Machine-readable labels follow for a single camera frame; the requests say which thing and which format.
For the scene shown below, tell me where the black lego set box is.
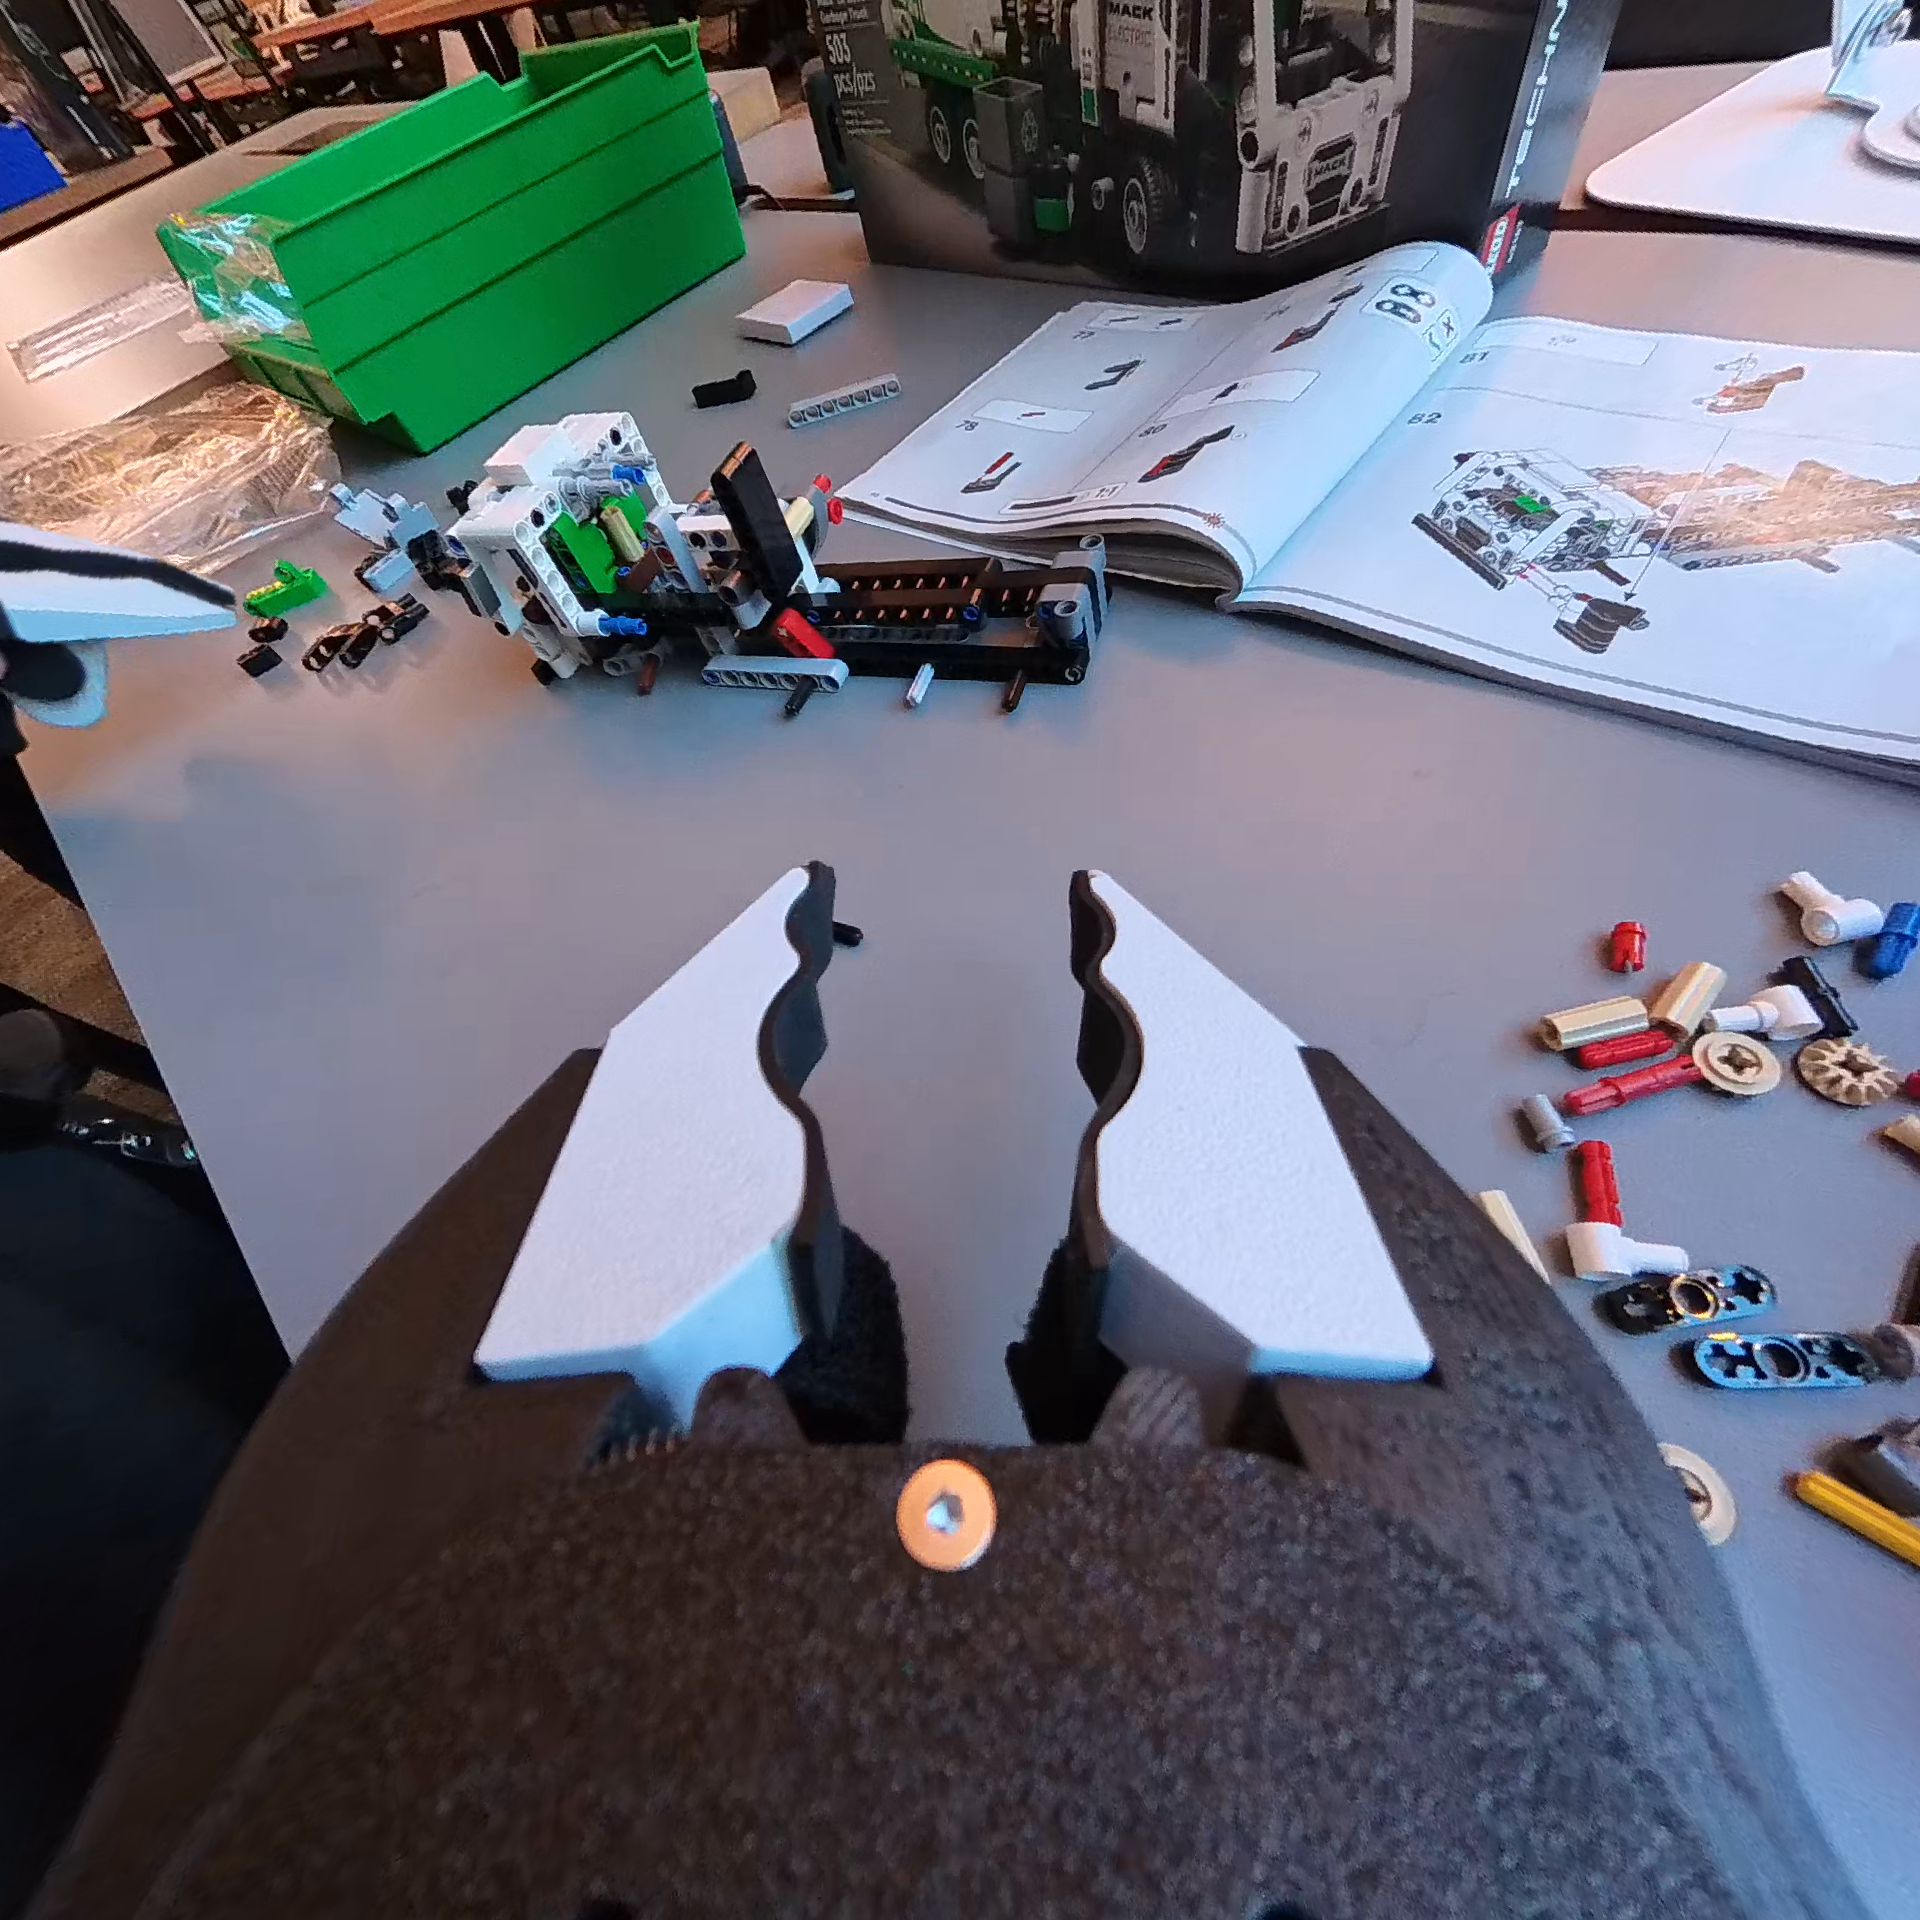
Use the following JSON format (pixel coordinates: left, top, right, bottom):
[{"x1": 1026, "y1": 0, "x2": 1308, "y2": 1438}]
[{"x1": 808, "y1": 0, "x2": 1626, "y2": 297}]

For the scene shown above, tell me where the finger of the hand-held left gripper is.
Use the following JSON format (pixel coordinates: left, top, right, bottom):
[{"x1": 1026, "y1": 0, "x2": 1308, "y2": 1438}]
[
  {"x1": 0, "y1": 518, "x2": 155, "y2": 581},
  {"x1": 0, "y1": 567, "x2": 243, "y2": 731}
]

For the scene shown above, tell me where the pile of coloured lego pieces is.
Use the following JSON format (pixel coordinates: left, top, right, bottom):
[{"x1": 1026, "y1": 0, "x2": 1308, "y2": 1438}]
[{"x1": 1477, "y1": 871, "x2": 1920, "y2": 1577}]

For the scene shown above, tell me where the grey lego subassembly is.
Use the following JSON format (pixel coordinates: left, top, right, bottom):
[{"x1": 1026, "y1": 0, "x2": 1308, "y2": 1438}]
[{"x1": 328, "y1": 479, "x2": 453, "y2": 595}]

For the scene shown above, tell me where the white lego panel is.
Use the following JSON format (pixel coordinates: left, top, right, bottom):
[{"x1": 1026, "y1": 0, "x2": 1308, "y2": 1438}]
[{"x1": 736, "y1": 279, "x2": 857, "y2": 347}]

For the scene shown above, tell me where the lego instruction booklet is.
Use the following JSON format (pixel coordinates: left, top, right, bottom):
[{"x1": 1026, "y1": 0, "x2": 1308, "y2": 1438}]
[{"x1": 837, "y1": 239, "x2": 1920, "y2": 785}]

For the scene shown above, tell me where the white document stand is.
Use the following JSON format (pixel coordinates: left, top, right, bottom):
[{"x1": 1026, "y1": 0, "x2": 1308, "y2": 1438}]
[{"x1": 1585, "y1": 0, "x2": 1920, "y2": 252}]

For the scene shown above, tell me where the clear plastic bag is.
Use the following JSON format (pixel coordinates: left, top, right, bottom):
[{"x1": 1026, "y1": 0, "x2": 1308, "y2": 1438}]
[
  {"x1": 162, "y1": 211, "x2": 309, "y2": 367},
  {"x1": 0, "y1": 381, "x2": 346, "y2": 575}
]

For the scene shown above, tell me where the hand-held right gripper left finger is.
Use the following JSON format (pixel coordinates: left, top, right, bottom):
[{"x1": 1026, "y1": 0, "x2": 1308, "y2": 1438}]
[{"x1": 473, "y1": 859, "x2": 841, "y2": 1430}]

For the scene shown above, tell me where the pile of small black lego pieces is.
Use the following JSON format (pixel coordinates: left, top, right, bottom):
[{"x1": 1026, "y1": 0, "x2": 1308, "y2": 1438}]
[{"x1": 236, "y1": 591, "x2": 432, "y2": 681}]

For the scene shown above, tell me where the green plastic bin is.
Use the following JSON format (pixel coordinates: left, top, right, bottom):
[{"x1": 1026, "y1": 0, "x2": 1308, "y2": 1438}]
[{"x1": 153, "y1": 28, "x2": 751, "y2": 455}]

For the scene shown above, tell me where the clear bag with white label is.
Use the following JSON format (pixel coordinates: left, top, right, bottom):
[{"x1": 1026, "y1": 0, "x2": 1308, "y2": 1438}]
[{"x1": 0, "y1": 274, "x2": 204, "y2": 396}]

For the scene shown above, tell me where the wooden background table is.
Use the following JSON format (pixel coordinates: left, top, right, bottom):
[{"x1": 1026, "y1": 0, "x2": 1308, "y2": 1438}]
[{"x1": 128, "y1": 0, "x2": 528, "y2": 153}]

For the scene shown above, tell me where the partly built lego truck model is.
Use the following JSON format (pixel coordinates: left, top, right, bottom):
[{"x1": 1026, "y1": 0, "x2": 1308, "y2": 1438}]
[{"x1": 442, "y1": 410, "x2": 1115, "y2": 719}]

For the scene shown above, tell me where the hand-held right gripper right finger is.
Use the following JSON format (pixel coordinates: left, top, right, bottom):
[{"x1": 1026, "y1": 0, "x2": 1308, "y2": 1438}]
[{"x1": 1071, "y1": 866, "x2": 1437, "y2": 1425}]

